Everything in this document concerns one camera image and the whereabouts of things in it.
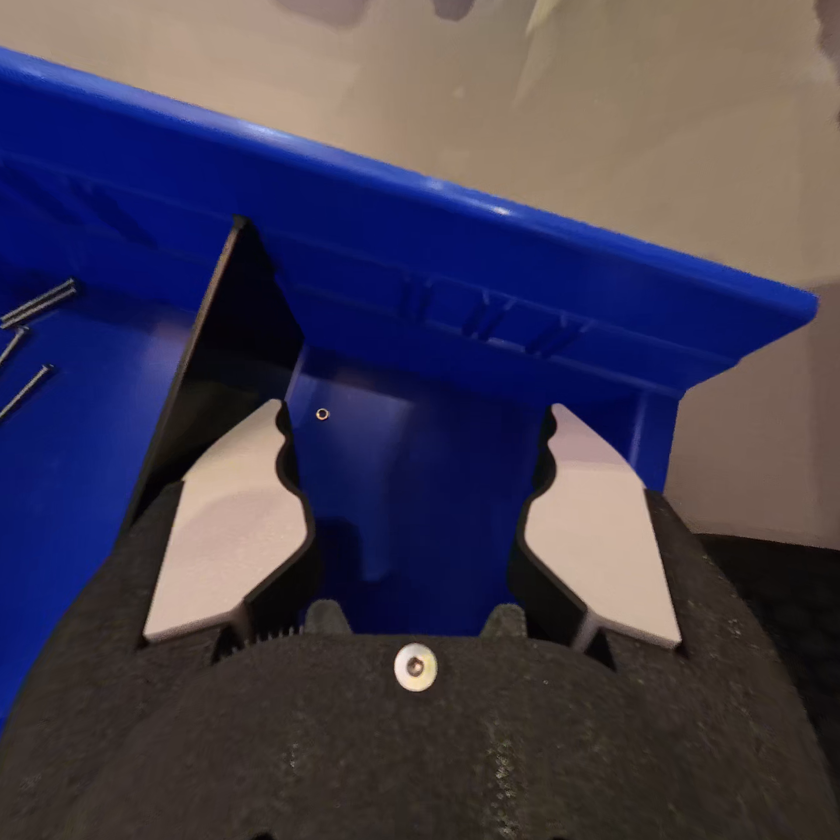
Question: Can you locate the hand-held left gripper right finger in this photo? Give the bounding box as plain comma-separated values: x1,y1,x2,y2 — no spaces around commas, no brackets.
507,402,683,654

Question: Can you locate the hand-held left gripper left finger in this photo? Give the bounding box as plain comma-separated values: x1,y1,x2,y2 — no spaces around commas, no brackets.
142,398,322,664

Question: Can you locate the blue divided parts bin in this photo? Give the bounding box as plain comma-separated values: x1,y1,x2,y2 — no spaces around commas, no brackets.
0,46,820,729

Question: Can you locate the dark bin divider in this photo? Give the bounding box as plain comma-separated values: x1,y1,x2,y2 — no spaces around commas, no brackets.
121,215,306,526

